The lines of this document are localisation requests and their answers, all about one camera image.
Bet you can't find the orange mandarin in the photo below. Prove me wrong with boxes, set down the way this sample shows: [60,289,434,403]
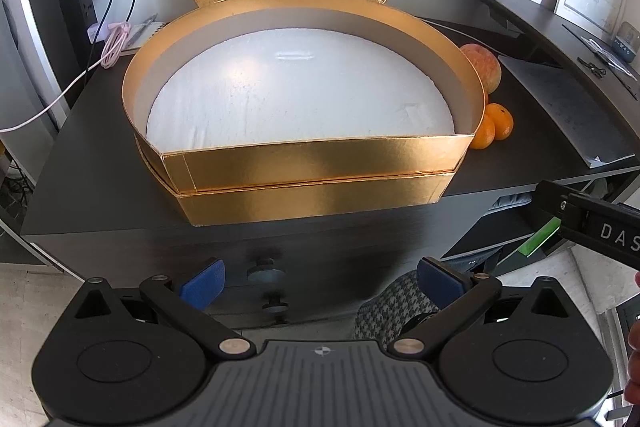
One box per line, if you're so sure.
[470,114,496,150]
[485,103,514,141]

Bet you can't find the person's right hand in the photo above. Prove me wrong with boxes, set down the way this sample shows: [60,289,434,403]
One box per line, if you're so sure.
[624,321,640,405]

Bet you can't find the houndstooth chair cushion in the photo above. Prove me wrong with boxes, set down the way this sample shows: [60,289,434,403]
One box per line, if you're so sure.
[352,270,439,348]

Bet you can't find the grey paper pad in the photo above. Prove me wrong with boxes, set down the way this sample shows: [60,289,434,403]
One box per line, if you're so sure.
[498,55,636,169]

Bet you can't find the black scissors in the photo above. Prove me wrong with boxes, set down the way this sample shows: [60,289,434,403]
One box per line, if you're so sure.
[577,57,606,79]

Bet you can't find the small teal clock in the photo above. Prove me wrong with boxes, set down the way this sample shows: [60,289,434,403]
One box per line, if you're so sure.
[612,20,640,63]

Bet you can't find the red yellow apple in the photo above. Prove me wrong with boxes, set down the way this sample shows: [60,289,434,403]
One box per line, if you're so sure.
[460,43,502,95]

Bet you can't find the gold semicircular gift box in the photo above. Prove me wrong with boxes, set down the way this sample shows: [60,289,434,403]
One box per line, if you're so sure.
[122,0,486,227]

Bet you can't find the spiral notebook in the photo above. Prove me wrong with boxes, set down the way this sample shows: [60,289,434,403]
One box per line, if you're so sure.
[122,14,165,55]

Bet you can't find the pink white cable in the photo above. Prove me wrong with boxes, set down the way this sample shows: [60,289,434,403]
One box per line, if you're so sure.
[0,0,170,134]

